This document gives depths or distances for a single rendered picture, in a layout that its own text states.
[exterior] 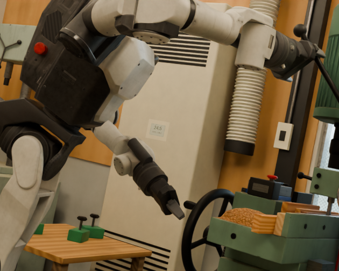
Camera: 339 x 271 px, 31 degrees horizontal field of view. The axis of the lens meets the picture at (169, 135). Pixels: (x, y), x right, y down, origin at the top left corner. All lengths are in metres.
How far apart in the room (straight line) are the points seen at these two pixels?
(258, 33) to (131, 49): 0.37
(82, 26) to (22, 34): 2.25
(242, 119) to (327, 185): 1.44
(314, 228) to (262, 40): 0.46
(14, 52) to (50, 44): 2.04
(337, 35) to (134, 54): 0.53
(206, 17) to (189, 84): 1.81
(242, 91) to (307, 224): 1.66
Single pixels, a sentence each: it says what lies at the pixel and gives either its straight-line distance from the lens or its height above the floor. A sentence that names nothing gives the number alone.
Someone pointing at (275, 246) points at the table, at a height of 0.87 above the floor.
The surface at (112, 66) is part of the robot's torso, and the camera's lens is 1.56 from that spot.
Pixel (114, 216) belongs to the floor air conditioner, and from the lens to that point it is 3.24.
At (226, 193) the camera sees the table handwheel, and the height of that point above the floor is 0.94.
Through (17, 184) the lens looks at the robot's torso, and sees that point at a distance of 1.69.
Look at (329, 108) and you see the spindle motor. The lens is 1.59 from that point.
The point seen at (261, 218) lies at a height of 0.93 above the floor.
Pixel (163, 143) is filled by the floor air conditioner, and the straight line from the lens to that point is 3.08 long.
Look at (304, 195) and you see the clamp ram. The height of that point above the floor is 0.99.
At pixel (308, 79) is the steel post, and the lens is 3.03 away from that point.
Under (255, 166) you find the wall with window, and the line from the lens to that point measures 3.14.
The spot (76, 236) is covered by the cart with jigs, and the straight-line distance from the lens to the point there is 2.84.
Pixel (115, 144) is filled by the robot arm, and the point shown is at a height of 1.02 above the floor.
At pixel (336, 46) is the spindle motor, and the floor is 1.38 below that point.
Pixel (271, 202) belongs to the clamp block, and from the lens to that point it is 1.66.
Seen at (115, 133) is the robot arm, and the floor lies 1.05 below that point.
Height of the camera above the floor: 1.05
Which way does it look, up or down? 1 degrees up
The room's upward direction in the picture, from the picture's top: 11 degrees clockwise
